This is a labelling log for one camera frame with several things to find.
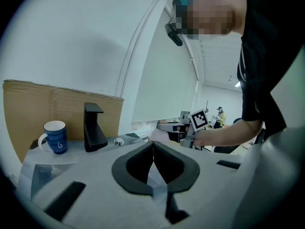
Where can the grey marble sink countertop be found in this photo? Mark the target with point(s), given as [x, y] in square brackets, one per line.
[78, 151]

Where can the person's black shirt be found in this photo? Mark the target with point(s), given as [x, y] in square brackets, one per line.
[267, 56]

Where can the black head camera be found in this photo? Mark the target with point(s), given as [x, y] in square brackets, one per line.
[175, 36]

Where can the person's right forearm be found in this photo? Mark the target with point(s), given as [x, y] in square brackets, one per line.
[228, 133]

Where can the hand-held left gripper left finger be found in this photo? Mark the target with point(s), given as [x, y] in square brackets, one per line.
[124, 173]

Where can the black faucet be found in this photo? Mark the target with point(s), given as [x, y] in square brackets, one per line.
[91, 132]

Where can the person's head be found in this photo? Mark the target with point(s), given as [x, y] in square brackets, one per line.
[209, 15]

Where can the brown cardboard sheet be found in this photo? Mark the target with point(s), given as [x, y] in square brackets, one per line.
[28, 108]

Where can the chrome drain knob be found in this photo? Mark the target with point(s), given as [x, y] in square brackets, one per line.
[118, 142]

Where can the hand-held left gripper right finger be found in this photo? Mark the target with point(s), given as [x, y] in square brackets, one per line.
[186, 173]

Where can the blue ceramic mug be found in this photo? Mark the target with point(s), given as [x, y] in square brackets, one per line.
[57, 139]

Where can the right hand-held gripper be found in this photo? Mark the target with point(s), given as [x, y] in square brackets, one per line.
[199, 120]

